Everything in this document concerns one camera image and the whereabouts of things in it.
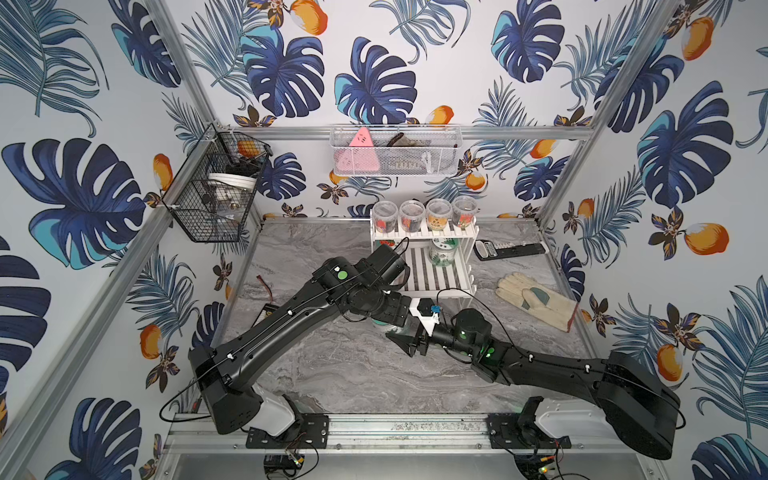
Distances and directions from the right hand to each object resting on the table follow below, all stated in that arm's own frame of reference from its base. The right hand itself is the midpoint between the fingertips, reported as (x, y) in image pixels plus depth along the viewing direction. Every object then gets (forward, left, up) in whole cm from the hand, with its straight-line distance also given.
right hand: (396, 315), depth 74 cm
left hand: (-1, 0, +5) cm, 5 cm away
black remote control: (+37, -33, -18) cm, 53 cm away
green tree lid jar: (+20, -14, +1) cm, 25 cm away
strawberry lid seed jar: (+23, +2, +1) cm, 23 cm away
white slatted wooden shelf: (+15, -18, -7) cm, 24 cm away
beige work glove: (+15, -49, -19) cm, 55 cm away
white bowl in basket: (+29, +44, +18) cm, 56 cm away
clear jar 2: (+23, -18, +14) cm, 32 cm away
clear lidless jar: (+21, +3, +14) cm, 26 cm away
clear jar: (+22, -11, +14) cm, 28 cm away
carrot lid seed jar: (-4, +2, +2) cm, 5 cm away
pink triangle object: (+44, +11, +17) cm, 48 cm away
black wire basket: (+33, +54, +10) cm, 64 cm away
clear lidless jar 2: (+22, -4, +14) cm, 26 cm away
